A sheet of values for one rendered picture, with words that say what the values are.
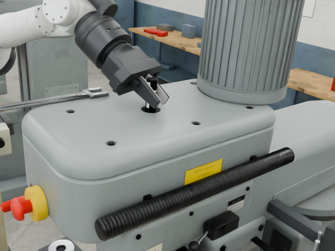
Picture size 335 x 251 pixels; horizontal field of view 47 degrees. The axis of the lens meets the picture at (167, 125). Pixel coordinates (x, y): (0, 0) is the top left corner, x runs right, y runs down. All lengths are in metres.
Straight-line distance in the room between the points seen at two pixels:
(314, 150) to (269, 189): 0.18
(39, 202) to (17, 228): 2.83
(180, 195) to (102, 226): 0.14
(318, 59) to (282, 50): 4.60
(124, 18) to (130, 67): 7.47
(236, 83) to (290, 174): 0.31
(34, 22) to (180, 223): 0.49
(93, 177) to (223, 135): 0.26
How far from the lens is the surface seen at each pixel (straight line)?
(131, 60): 0.72
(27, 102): 0.74
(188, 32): 6.57
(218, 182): 0.69
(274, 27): 0.78
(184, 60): 7.21
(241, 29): 0.76
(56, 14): 0.77
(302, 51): 5.52
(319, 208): 1.14
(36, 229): 3.46
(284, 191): 1.01
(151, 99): 0.70
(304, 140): 1.03
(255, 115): 0.76
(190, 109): 0.74
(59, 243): 1.49
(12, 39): 0.90
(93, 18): 0.75
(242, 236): 0.94
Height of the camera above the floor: 2.16
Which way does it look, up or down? 24 degrees down
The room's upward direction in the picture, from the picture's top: 4 degrees clockwise
